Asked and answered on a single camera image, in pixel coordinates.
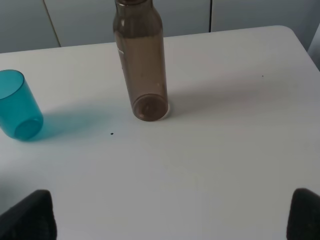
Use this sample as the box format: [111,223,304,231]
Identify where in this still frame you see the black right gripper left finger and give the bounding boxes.
[0,189,58,240]

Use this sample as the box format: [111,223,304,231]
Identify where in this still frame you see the brown translucent water bottle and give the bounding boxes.
[113,0,169,122]

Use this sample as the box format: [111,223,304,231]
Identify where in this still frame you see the teal translucent plastic cup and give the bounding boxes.
[0,69,44,141]

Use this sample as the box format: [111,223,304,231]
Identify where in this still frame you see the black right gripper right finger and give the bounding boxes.
[286,188,320,240]

